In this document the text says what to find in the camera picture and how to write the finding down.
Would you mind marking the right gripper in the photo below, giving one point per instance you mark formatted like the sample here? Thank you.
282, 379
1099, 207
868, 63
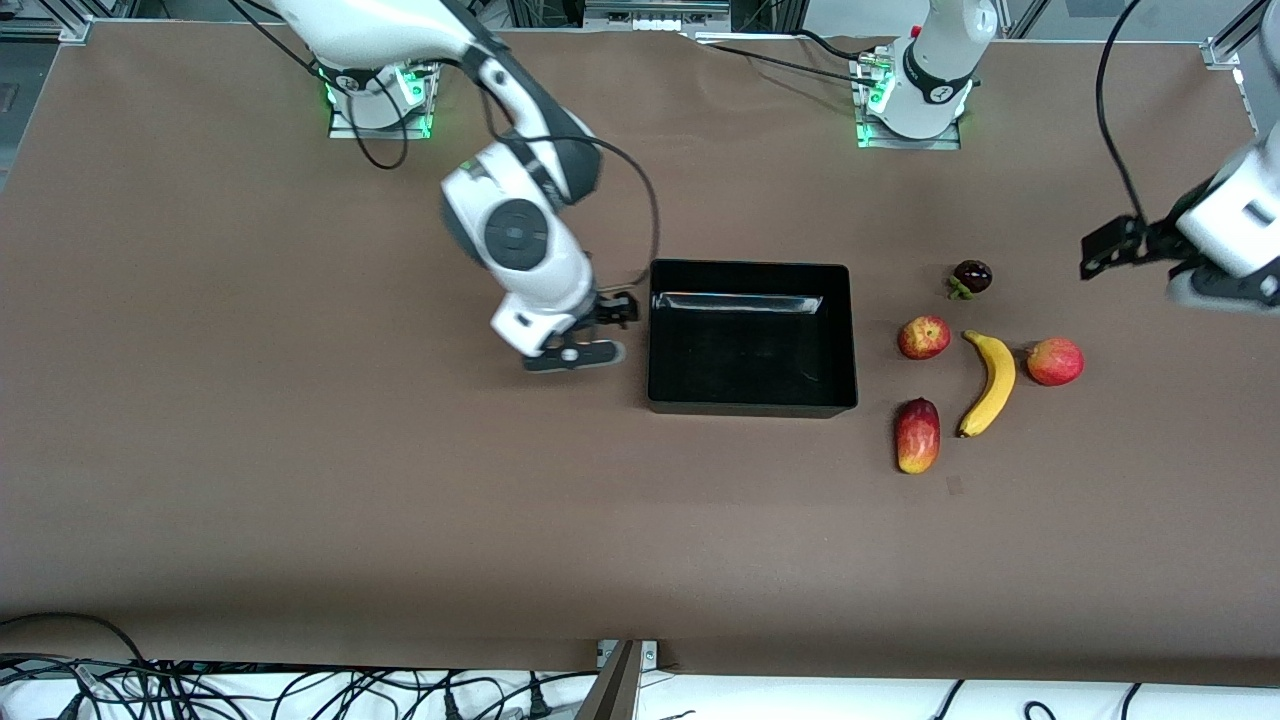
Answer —
606, 312

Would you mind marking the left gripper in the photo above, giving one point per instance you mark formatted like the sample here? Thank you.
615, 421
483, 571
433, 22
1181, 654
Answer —
1150, 241

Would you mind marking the black plastic box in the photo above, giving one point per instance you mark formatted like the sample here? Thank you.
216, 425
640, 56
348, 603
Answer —
750, 350

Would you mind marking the yellow banana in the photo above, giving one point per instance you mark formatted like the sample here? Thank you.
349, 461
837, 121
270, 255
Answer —
995, 385

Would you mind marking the red yellow apple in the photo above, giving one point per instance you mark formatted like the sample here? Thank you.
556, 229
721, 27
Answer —
923, 338

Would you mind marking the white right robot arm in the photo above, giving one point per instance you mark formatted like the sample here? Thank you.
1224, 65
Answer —
380, 30

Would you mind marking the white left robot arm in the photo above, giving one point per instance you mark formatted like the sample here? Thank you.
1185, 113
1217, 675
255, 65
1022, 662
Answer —
940, 60

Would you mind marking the dark purple mangosteen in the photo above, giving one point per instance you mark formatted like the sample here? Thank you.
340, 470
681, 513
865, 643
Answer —
973, 275

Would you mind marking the red yellow mango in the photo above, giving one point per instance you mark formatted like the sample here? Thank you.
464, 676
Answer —
917, 435

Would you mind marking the grey control device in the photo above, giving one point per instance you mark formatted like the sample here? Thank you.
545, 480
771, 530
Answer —
655, 15

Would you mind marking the brown table cover sheet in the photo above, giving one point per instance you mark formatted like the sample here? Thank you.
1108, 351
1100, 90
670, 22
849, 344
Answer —
300, 480

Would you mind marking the dark support beam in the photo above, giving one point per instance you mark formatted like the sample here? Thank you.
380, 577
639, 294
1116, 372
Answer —
610, 690

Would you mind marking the aluminium frame profile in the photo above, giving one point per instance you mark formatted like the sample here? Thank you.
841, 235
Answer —
1225, 55
60, 28

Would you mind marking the aluminium arm base plate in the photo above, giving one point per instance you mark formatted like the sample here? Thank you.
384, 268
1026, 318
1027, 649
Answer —
870, 135
420, 95

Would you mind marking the silver table edge bracket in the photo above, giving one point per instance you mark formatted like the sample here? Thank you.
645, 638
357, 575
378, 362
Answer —
650, 652

